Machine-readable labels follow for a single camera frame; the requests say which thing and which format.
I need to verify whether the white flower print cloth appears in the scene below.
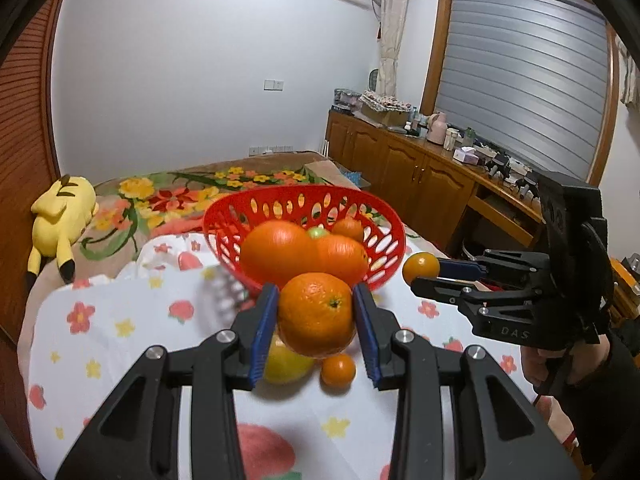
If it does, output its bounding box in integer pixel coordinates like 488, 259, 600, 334
17, 232, 576, 480

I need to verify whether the brown wooden cabinet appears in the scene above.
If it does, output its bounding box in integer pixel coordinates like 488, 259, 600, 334
325, 110, 551, 271

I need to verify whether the plain cardboard box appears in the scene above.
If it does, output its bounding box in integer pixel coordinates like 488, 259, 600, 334
304, 160, 371, 192

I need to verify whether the person's right hand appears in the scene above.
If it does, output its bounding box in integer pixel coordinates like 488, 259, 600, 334
520, 339, 613, 397

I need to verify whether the small tangerine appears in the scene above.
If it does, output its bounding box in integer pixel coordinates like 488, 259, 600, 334
332, 216, 365, 243
320, 353, 357, 388
402, 252, 441, 286

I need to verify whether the cardboard box with patterned cloth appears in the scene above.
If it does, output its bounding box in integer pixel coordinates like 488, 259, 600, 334
360, 91, 413, 128

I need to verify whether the yellow green citrus fruit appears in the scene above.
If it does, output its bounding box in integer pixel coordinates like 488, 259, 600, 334
263, 332, 317, 386

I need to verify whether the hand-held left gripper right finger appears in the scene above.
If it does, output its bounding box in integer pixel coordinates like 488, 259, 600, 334
352, 282, 581, 480

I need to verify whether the red perforated plastic basket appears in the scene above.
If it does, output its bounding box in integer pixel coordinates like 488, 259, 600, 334
202, 184, 407, 295

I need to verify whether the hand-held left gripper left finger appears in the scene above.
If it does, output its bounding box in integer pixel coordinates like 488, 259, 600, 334
54, 282, 280, 480

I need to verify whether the brown slatted wooden wardrobe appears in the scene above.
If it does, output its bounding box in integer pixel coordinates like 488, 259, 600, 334
0, 0, 68, 461

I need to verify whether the large orange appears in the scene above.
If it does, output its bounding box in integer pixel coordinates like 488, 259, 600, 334
241, 220, 323, 291
277, 272, 357, 358
312, 235, 370, 286

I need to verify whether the clear storage box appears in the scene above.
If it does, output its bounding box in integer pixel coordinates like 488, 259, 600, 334
332, 87, 362, 111

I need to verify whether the wooden window frame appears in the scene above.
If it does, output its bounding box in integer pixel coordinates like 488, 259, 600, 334
419, 0, 621, 186

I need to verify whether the grey window blind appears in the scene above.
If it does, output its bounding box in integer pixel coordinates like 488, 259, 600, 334
432, 0, 611, 181

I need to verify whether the person's right forearm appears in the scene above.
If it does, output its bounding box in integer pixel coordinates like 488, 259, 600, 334
535, 325, 640, 466

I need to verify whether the brown wooden object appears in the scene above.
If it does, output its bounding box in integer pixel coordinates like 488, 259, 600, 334
610, 255, 640, 321

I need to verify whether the cream patterned curtain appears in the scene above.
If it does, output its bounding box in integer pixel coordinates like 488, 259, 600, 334
375, 0, 412, 98
615, 35, 640, 111

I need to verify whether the pink kettle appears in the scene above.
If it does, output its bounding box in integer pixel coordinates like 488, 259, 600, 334
426, 114, 449, 145

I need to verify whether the yellow plush toy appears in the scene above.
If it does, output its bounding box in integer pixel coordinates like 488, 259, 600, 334
27, 174, 98, 291

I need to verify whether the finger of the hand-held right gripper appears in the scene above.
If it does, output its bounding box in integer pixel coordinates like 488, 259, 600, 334
410, 276, 549, 307
437, 249, 551, 286

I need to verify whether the floral brown blanket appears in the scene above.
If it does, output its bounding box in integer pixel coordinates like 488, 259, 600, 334
25, 152, 441, 311

